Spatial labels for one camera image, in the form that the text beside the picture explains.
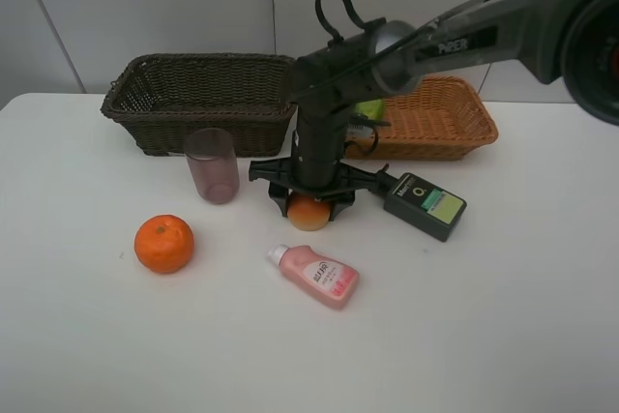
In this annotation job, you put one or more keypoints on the green lime fruit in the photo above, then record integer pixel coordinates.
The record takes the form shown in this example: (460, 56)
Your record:
(372, 110)

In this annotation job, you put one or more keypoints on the orange wicker basket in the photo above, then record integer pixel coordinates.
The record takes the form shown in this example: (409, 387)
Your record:
(442, 120)

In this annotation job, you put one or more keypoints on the orange tangerine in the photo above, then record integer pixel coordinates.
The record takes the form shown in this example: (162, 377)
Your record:
(164, 244)

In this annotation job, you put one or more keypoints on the pink bottle white cap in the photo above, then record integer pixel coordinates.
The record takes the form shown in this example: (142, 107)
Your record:
(330, 282)

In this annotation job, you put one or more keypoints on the red-yellow peach fruit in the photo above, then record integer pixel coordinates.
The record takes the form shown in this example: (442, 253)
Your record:
(308, 214)

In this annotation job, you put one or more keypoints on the purple translucent plastic cup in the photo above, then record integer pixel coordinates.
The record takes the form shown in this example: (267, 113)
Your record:
(213, 165)

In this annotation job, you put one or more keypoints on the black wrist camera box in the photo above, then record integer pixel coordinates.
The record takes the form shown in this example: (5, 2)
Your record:
(361, 126)

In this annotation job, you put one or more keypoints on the dark green pump bottle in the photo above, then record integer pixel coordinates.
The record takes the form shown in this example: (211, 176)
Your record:
(420, 203)

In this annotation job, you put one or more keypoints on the dark brown wicker basket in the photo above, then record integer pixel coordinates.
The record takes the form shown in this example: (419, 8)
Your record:
(161, 98)

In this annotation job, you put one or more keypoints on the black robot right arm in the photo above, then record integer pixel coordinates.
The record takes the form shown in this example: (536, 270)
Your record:
(572, 40)

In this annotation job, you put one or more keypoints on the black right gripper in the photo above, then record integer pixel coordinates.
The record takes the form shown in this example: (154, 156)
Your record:
(315, 167)

